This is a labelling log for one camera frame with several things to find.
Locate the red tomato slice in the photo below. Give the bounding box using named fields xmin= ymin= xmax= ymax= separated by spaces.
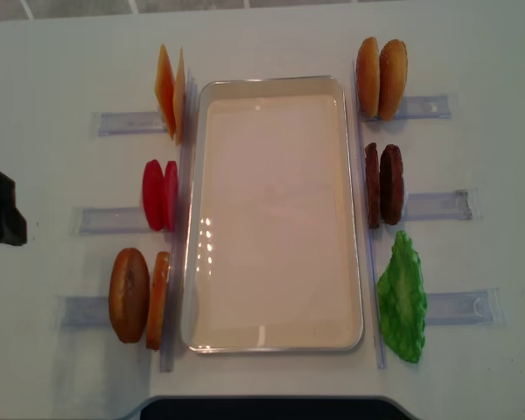
xmin=162 ymin=161 xmax=179 ymax=232
xmin=142 ymin=159 xmax=164 ymax=231

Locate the outer brown meat patty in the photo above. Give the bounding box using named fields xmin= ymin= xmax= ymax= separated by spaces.
xmin=380 ymin=144 xmax=404 ymax=225

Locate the clear tomato holder track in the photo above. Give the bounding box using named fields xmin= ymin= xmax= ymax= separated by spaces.
xmin=70 ymin=206 xmax=151 ymax=236

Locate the clear bun track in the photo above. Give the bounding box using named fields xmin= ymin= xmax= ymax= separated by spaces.
xmin=59 ymin=297 xmax=110 ymax=328
xmin=360 ymin=91 xmax=459 ymax=123

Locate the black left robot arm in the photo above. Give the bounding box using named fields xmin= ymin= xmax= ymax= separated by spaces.
xmin=0 ymin=172 xmax=27 ymax=246

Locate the clear far bun track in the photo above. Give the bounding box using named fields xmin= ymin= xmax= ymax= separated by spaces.
xmin=360 ymin=91 xmax=459 ymax=123

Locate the clear lettuce holder track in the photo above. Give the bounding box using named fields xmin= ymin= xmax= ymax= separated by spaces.
xmin=426 ymin=288 xmax=504 ymax=326

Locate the outer far bun slice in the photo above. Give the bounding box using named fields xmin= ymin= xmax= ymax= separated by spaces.
xmin=378 ymin=39 xmax=408 ymax=121

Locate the bun slice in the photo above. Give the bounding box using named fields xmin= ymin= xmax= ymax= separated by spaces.
xmin=146 ymin=251 xmax=171 ymax=351
xmin=356 ymin=37 xmax=380 ymax=118
xmin=378 ymin=39 xmax=408 ymax=121

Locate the outer orange cheese slice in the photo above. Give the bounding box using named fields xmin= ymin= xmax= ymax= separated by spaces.
xmin=154 ymin=44 xmax=176 ymax=138

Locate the green lettuce leaf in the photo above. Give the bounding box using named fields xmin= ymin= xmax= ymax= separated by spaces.
xmin=376 ymin=230 xmax=428 ymax=364

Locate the left long clear rail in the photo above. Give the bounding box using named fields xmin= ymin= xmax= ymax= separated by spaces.
xmin=159 ymin=71 xmax=198 ymax=373

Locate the right long clear rail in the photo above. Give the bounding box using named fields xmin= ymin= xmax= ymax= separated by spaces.
xmin=352 ymin=59 xmax=387 ymax=370

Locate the clear near bun track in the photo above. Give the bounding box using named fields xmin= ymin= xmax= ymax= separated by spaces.
xmin=59 ymin=297 xmax=110 ymax=328

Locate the white rectangular tray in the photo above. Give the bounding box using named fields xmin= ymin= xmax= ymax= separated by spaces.
xmin=179 ymin=74 xmax=365 ymax=354

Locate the outer red tomato slice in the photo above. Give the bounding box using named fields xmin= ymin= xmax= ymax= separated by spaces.
xmin=142 ymin=159 xmax=164 ymax=231

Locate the white paper tray liner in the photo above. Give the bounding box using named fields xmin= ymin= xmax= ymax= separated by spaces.
xmin=192 ymin=96 xmax=355 ymax=341

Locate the inner brown meat patty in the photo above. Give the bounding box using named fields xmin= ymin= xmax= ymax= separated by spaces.
xmin=365 ymin=143 xmax=380 ymax=229

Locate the brown meat patty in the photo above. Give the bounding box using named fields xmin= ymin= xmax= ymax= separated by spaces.
xmin=380 ymin=144 xmax=404 ymax=225
xmin=365 ymin=143 xmax=380 ymax=229

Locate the bun bottom slice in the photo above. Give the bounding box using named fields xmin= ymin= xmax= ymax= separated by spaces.
xmin=146 ymin=251 xmax=171 ymax=351

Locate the inner red tomato slice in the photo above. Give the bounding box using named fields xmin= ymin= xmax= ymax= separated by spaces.
xmin=162 ymin=161 xmax=179 ymax=232

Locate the inner far bun slice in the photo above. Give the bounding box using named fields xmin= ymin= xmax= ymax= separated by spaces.
xmin=356 ymin=37 xmax=380 ymax=118

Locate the clear patty holder track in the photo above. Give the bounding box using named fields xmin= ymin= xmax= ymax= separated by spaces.
xmin=402 ymin=189 xmax=482 ymax=221

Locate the long clear rail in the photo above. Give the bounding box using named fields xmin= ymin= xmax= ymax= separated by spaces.
xmin=352 ymin=59 xmax=387 ymax=370
xmin=159 ymin=71 xmax=198 ymax=373

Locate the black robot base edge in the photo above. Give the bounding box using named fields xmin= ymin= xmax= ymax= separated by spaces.
xmin=140 ymin=397 xmax=408 ymax=419

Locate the brown bun top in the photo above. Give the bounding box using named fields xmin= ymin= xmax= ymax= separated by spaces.
xmin=108 ymin=248 xmax=150 ymax=344

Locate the clear cheese holder track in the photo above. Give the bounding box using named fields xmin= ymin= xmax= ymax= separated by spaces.
xmin=92 ymin=111 xmax=168 ymax=137

